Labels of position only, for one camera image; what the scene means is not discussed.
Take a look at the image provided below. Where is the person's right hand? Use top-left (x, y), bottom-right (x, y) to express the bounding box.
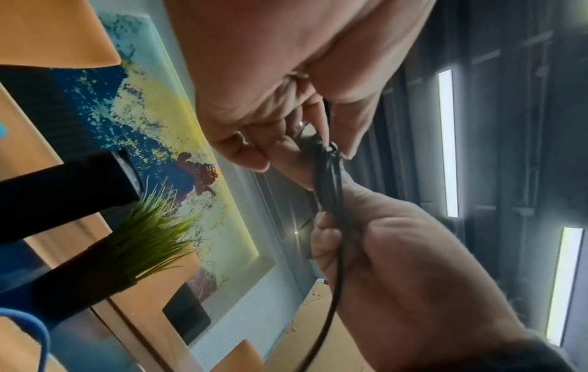
top-left (309, 179), bottom-right (529, 372)

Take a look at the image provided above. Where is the person's left hand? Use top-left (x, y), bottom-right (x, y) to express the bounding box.
top-left (162, 0), bottom-right (438, 192)

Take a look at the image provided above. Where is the black cable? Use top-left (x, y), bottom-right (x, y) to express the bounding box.
top-left (293, 97), bottom-right (349, 372)

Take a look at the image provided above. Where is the pile of cables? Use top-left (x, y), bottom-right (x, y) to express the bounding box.
top-left (0, 306), bottom-right (53, 372)

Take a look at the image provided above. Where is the brown cardboard sheet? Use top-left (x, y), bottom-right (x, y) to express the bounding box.
top-left (265, 277), bottom-right (369, 372)

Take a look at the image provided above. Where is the black right wristband with marker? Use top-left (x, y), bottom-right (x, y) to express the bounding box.
top-left (459, 336), bottom-right (581, 372)

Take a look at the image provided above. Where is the long ceiling light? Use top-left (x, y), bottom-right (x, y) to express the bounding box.
top-left (545, 226), bottom-right (586, 347)
top-left (436, 67), bottom-right (462, 219)

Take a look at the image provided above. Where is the green potted plant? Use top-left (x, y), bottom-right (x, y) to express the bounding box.
top-left (31, 175), bottom-right (206, 321)

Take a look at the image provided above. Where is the tall orange chair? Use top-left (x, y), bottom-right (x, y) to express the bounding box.
top-left (0, 0), bottom-right (123, 69)

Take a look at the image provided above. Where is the black cylinder pot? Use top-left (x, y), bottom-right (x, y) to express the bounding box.
top-left (0, 150), bottom-right (146, 245)

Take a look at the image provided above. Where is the colourful abstract wall painting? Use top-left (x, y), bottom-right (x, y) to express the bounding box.
top-left (50, 12), bottom-right (277, 292)

